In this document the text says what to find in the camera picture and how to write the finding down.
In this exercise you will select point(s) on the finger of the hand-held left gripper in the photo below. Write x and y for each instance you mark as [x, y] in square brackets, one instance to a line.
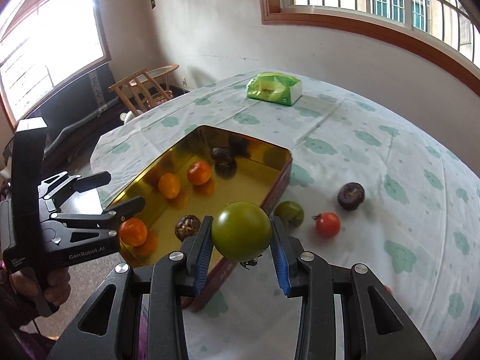
[123, 210]
[90, 182]

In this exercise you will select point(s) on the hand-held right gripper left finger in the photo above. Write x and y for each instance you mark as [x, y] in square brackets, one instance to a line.
[204, 255]

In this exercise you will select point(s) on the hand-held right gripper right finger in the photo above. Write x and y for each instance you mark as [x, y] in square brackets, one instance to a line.
[281, 262]

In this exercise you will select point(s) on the small orange tangerine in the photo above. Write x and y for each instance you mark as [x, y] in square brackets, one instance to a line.
[132, 231]
[169, 185]
[198, 172]

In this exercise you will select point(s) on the dark wrinkled passion fruit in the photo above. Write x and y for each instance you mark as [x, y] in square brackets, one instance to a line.
[350, 195]
[186, 227]
[223, 154]

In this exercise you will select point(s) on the green tomato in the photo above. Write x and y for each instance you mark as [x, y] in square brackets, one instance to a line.
[240, 228]
[290, 212]

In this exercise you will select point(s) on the gold and maroon tin box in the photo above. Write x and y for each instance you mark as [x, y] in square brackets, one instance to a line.
[243, 180]

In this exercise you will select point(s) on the person's left forearm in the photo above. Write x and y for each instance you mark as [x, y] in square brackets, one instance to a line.
[15, 322]

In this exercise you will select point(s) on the person's left hand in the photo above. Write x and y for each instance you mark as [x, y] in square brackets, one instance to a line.
[58, 283]

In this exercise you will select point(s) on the small white object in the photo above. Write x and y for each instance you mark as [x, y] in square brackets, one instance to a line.
[128, 117]

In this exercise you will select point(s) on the dark low cabinet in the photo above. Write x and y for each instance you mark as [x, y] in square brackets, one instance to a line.
[75, 101]

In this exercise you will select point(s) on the purple patterned clothing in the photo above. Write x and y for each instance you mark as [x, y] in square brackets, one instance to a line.
[143, 326]

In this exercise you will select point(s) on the wooden chair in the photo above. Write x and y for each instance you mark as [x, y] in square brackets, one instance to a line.
[129, 84]

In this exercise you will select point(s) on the green tissue pack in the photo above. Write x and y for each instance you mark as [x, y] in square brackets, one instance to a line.
[270, 86]

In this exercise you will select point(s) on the large bright wooden frame window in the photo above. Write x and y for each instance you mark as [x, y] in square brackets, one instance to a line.
[56, 45]

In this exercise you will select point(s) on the barred wooden frame window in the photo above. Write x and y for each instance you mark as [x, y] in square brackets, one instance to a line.
[337, 17]

